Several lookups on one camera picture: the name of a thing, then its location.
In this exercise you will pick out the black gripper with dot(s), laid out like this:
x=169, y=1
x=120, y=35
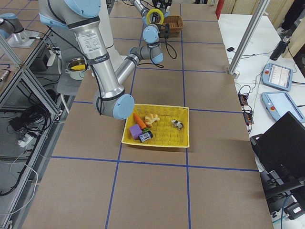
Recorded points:
x=162, y=3
x=159, y=26

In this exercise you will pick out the yellow tape roll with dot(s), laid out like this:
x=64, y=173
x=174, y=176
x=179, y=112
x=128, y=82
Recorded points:
x=150, y=12

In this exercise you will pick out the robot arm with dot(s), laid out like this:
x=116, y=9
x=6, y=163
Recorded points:
x=89, y=21
x=138, y=4

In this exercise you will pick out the brown wicker basket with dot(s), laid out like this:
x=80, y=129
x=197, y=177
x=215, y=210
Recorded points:
x=175, y=23

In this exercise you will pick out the yellow woven basket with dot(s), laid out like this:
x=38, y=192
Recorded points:
x=164, y=133

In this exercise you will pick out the small black usb device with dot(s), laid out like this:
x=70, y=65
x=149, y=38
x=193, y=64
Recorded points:
x=230, y=49

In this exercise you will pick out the white pot with corn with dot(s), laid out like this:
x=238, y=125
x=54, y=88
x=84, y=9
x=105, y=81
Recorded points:
x=76, y=68

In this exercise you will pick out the toy croissant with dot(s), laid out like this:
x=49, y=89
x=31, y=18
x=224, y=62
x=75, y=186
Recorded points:
x=150, y=119

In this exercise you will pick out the toy carrot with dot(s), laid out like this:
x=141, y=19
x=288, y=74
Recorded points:
x=140, y=123

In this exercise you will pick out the panda figurine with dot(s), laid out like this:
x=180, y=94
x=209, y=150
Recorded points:
x=177, y=124

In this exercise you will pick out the purple foam block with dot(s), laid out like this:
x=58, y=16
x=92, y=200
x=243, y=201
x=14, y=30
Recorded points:
x=135, y=131

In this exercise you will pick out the small battery can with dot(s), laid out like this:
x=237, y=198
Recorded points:
x=145, y=136

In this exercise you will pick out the black water bottle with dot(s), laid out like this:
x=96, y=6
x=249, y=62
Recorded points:
x=280, y=48

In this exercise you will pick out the far teach pendant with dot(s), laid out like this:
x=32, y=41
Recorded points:
x=277, y=76

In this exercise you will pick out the teach pendant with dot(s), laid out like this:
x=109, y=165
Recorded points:
x=279, y=103
x=277, y=76

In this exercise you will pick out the near teach pendant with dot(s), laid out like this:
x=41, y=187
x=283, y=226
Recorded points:
x=279, y=103

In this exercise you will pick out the black laptop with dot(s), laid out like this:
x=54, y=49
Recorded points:
x=282, y=146

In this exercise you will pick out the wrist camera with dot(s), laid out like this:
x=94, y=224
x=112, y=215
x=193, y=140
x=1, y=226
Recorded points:
x=166, y=31

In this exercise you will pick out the aluminium frame post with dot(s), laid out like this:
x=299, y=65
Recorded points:
x=253, y=23

